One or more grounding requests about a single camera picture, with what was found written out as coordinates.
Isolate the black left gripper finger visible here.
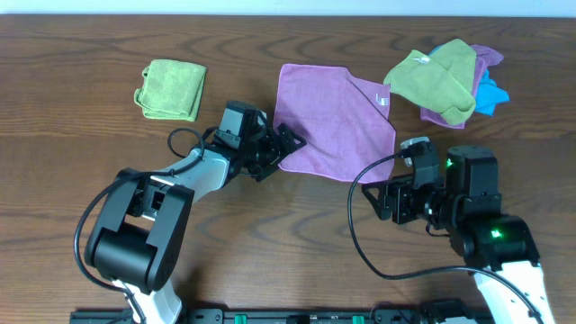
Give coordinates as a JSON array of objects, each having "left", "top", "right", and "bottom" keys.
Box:
[
  {"left": 277, "top": 123, "right": 307, "bottom": 158},
  {"left": 254, "top": 155, "right": 284, "bottom": 182}
]

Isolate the pink microfiber cloth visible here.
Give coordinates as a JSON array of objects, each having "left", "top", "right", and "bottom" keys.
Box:
[{"left": 274, "top": 64, "right": 396, "bottom": 182}]

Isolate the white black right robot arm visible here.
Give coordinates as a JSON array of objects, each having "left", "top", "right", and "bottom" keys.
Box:
[{"left": 352, "top": 141, "right": 554, "bottom": 323}]

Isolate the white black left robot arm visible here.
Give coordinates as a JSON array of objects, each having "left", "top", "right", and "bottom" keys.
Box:
[{"left": 73, "top": 122, "right": 307, "bottom": 323}]

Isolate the folded light green cloth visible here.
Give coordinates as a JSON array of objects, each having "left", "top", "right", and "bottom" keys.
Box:
[{"left": 134, "top": 59, "right": 207, "bottom": 122}]

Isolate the olive green cloth on pile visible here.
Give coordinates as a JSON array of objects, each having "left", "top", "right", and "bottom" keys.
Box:
[{"left": 383, "top": 39, "right": 476, "bottom": 126}]

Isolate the blue cloth in pile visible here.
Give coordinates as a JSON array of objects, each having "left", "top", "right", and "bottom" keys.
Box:
[{"left": 440, "top": 45, "right": 509, "bottom": 116}]

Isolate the pink cloth in pile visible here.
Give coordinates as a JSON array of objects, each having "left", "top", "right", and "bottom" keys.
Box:
[{"left": 419, "top": 44, "right": 509, "bottom": 130}]

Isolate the black right camera cable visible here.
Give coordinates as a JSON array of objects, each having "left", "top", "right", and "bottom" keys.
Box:
[{"left": 346, "top": 152, "right": 545, "bottom": 324}]

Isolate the black camera cable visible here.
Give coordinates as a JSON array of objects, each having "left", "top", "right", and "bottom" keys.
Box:
[
  {"left": 73, "top": 127, "right": 217, "bottom": 324},
  {"left": 346, "top": 152, "right": 545, "bottom": 324}
]

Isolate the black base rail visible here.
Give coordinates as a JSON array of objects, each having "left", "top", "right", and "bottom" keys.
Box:
[{"left": 68, "top": 309, "right": 493, "bottom": 324}]

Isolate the black left camera cable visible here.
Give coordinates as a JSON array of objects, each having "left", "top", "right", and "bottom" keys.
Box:
[{"left": 73, "top": 127, "right": 217, "bottom": 324}]

